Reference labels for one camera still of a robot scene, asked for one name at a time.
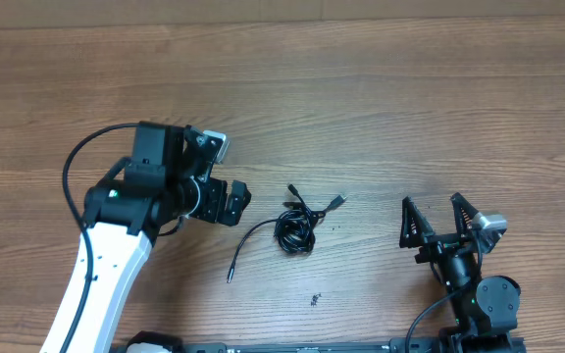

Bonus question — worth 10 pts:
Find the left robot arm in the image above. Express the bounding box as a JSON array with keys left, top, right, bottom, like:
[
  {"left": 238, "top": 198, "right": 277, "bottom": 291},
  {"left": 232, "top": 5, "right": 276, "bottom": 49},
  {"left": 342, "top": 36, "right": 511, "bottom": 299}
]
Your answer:
[{"left": 41, "top": 122, "right": 251, "bottom": 352}]

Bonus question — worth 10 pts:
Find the thin black USB-C cable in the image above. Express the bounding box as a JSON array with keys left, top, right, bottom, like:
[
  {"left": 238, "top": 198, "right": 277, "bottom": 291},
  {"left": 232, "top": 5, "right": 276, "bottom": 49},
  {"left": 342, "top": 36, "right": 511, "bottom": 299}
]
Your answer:
[{"left": 226, "top": 218, "right": 280, "bottom": 284}]

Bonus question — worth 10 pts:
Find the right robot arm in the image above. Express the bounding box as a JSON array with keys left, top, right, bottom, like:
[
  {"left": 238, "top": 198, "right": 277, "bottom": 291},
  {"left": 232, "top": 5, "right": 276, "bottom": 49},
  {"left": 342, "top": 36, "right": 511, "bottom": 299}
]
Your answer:
[{"left": 399, "top": 193, "right": 526, "bottom": 353}]

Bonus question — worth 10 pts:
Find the thick black USB cable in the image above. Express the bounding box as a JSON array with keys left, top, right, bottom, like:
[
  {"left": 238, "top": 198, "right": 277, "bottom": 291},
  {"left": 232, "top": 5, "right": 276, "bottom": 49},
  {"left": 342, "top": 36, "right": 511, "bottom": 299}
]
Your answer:
[{"left": 273, "top": 183, "right": 348, "bottom": 256}]

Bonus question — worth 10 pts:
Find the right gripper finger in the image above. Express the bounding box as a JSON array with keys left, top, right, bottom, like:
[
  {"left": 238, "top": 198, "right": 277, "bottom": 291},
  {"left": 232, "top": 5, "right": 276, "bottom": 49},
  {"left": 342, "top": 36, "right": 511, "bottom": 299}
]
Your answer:
[
  {"left": 399, "top": 196, "right": 435, "bottom": 248},
  {"left": 450, "top": 192, "right": 481, "bottom": 234}
]

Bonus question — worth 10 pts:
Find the small black debris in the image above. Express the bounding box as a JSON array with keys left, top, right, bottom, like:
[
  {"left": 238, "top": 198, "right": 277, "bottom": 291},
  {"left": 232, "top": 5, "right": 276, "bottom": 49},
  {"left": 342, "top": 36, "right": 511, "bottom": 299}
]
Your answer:
[{"left": 310, "top": 293, "right": 322, "bottom": 307}]

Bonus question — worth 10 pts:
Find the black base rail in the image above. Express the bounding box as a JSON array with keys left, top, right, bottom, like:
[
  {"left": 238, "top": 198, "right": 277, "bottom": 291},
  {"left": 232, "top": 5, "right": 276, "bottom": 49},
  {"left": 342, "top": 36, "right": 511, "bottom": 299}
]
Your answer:
[{"left": 110, "top": 330, "right": 527, "bottom": 353}]

